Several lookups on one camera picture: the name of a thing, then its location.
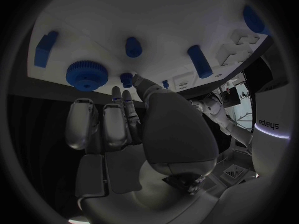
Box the short blue cylinder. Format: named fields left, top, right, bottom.
left=125, top=36, right=144, bottom=59

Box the wide blue cylinder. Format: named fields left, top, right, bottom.
left=242, top=5, right=273, bottom=36

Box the large blue gear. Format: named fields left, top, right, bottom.
left=65, top=60, right=109, bottom=92

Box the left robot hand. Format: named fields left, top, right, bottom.
left=188, top=99, right=204, bottom=114

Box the large blue block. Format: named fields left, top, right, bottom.
left=33, top=34, right=52, bottom=68

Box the white task board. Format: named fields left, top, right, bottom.
left=26, top=0, right=276, bottom=100

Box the long blue cylinder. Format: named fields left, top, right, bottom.
left=187, top=45, right=214, bottom=79

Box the small blue gear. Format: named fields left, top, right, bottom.
left=120, top=72, right=134, bottom=89

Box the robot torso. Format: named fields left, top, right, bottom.
left=250, top=89, right=292, bottom=175

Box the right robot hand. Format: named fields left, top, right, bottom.
left=65, top=73, right=221, bottom=224

